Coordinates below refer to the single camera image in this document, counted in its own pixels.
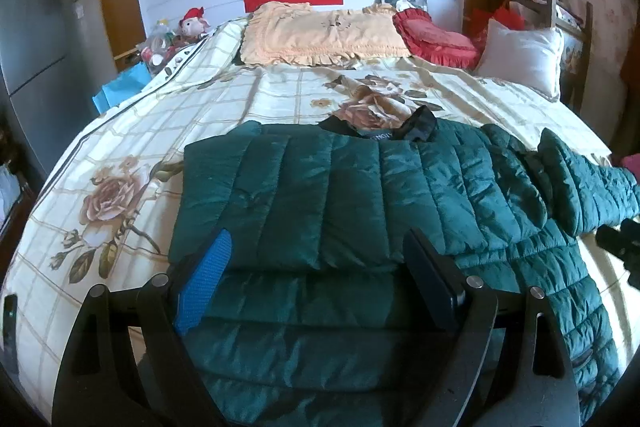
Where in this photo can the plush toy with red hat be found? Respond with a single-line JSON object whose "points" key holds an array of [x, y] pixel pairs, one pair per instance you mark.
{"points": [[193, 24]]}

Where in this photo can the wooden chair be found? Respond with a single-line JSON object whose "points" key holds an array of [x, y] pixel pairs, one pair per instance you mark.
{"points": [[576, 54]]}

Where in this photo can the floral checked bed quilt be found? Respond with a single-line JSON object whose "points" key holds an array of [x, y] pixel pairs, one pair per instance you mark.
{"points": [[109, 206]]}

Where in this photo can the blue bag beside bed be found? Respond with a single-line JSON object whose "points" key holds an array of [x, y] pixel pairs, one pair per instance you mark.
{"points": [[126, 85]]}

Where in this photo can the dark green puffer jacket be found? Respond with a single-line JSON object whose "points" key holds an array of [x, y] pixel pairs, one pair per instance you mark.
{"points": [[317, 322]]}

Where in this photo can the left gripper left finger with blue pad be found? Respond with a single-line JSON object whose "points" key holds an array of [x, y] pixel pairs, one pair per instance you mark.
{"points": [[125, 363]]}

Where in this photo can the red ruffled cushion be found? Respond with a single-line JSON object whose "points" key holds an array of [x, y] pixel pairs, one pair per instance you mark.
{"points": [[424, 39]]}

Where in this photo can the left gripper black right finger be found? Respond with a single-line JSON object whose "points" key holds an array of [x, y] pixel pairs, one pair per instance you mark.
{"points": [[505, 361]]}

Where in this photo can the white pillow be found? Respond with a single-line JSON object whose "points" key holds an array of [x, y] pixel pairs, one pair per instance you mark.
{"points": [[531, 58]]}

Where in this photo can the peach ruffled pillow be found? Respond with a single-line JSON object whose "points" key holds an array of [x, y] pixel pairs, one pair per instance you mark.
{"points": [[296, 34]]}

